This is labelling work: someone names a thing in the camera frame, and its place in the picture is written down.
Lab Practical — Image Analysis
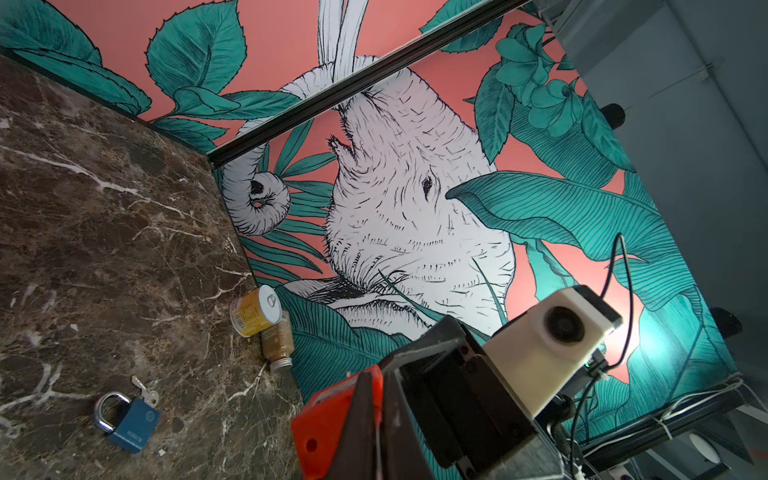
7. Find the blue padlock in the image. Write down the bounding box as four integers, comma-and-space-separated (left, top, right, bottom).
93, 375, 160, 454

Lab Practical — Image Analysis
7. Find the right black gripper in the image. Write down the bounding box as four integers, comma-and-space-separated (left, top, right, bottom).
324, 317, 564, 480

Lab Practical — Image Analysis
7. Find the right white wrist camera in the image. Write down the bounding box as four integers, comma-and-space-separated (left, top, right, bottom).
483, 285, 623, 417

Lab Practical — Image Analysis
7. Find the brown spice jar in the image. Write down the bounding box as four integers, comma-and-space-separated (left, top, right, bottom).
261, 310, 295, 373

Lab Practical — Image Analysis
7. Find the red padlock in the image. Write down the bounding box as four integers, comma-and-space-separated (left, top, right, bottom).
291, 366, 384, 479

